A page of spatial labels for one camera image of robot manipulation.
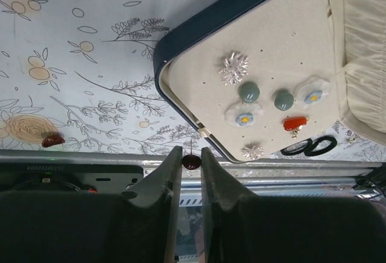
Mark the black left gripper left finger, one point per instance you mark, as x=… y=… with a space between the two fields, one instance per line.
x=66 y=207

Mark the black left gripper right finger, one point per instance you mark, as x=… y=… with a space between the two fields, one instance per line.
x=241 y=226

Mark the red stone pendant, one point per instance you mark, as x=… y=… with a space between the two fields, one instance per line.
x=191 y=161

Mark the red drop earring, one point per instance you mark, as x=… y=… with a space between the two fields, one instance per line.
x=293 y=125

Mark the cream and navy jewelry box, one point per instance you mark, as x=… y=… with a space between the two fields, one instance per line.
x=286 y=42

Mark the silver snowflake earring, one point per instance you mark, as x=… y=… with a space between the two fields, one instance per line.
x=252 y=151
x=234 y=68

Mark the blue flower earring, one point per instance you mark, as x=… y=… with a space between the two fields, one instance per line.
x=311 y=92
x=243 y=114

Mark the red bead on table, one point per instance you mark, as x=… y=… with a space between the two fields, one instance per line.
x=52 y=140

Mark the green stone pendant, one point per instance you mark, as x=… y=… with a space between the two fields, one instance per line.
x=249 y=92
x=284 y=100

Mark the floral table mat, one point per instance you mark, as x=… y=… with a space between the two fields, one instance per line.
x=83 y=69

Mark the aluminium rail frame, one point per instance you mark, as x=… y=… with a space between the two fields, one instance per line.
x=116 y=173

